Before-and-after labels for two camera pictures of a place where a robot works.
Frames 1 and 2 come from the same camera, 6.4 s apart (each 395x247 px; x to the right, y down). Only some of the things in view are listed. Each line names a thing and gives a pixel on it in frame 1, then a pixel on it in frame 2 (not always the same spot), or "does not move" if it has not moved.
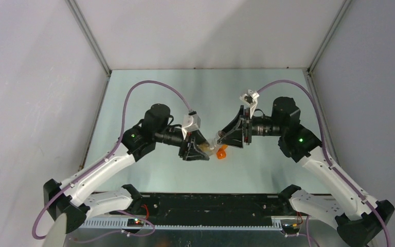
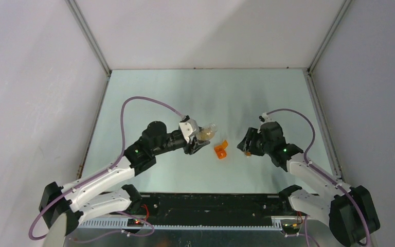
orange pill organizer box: [221, 153] does not move
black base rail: [200, 211] does not move
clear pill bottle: [211, 146] to [207, 132]
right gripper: [233, 135] to [252, 135]
